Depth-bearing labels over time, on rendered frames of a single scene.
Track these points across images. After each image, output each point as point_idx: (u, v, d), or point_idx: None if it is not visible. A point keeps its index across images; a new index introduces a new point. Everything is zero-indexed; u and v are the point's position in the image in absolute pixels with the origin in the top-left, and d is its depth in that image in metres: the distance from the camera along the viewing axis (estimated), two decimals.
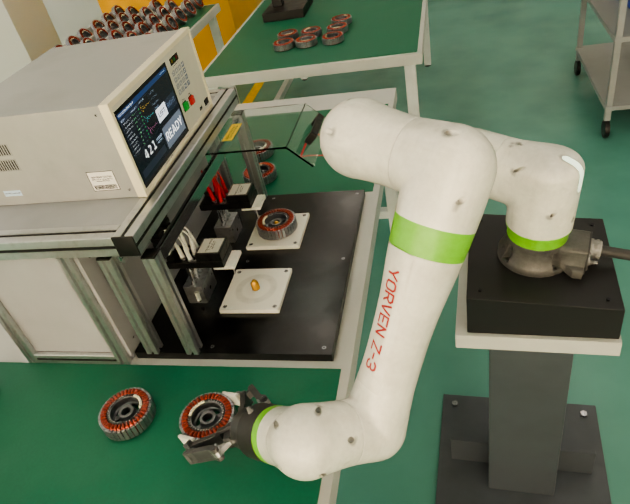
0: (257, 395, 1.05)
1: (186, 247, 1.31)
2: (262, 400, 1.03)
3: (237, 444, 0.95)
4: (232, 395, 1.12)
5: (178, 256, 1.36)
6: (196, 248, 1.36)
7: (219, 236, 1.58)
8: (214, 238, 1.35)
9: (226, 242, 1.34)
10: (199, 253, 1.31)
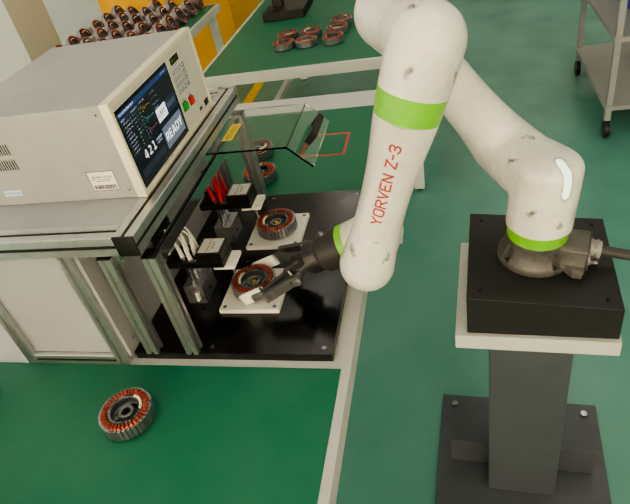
0: (297, 244, 1.36)
1: (186, 247, 1.31)
2: (305, 243, 1.35)
3: (312, 265, 1.26)
4: (267, 258, 1.40)
5: (178, 256, 1.36)
6: (196, 248, 1.36)
7: (219, 236, 1.58)
8: (214, 238, 1.35)
9: (226, 242, 1.34)
10: (199, 253, 1.31)
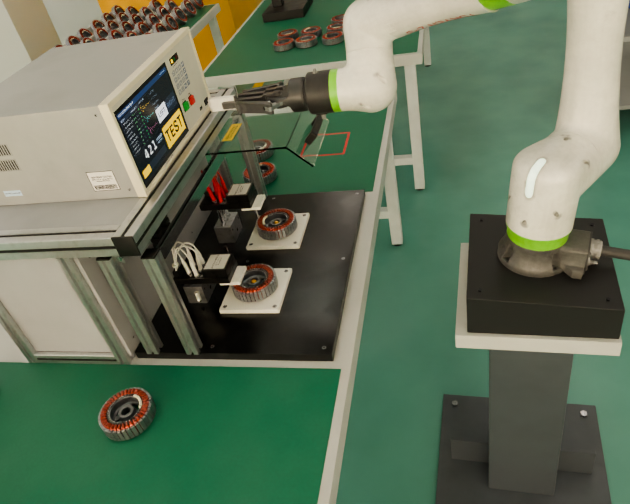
0: (270, 85, 1.31)
1: (193, 263, 1.34)
2: (282, 83, 1.31)
3: (296, 100, 1.24)
4: (229, 96, 1.30)
5: (185, 272, 1.39)
6: (202, 264, 1.39)
7: (219, 236, 1.58)
8: (220, 254, 1.38)
9: (232, 258, 1.37)
10: (205, 269, 1.34)
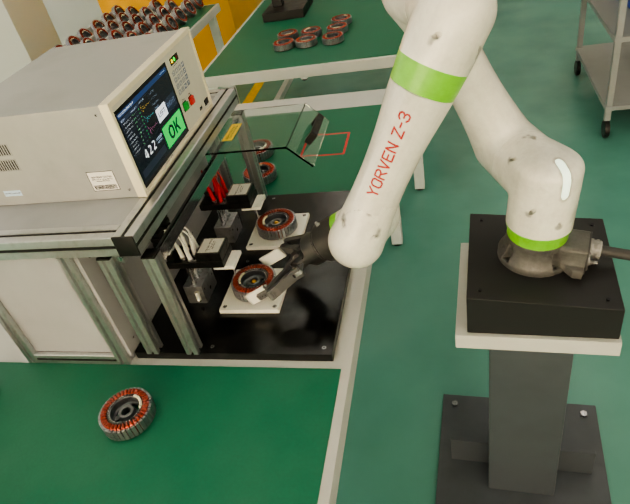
0: (299, 236, 1.35)
1: (186, 247, 1.31)
2: None
3: (312, 256, 1.24)
4: (273, 251, 1.39)
5: (178, 256, 1.36)
6: (196, 248, 1.36)
7: (219, 236, 1.58)
8: (214, 238, 1.35)
9: (226, 242, 1.34)
10: (199, 253, 1.31)
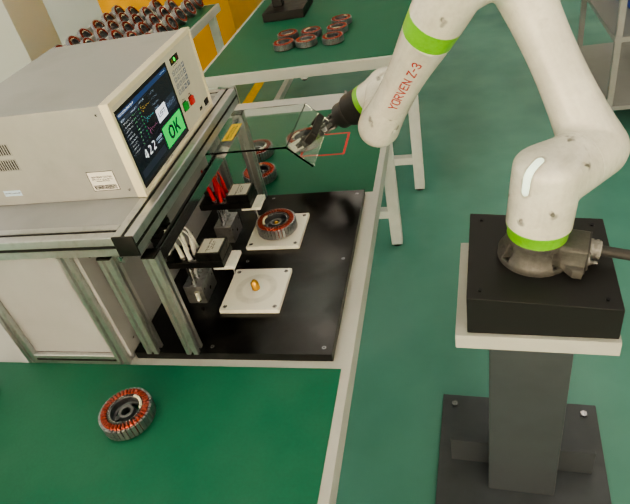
0: None
1: (186, 247, 1.31)
2: None
3: (338, 118, 1.58)
4: None
5: (178, 256, 1.36)
6: (196, 248, 1.36)
7: (219, 236, 1.58)
8: (214, 238, 1.35)
9: (226, 242, 1.34)
10: (199, 253, 1.31)
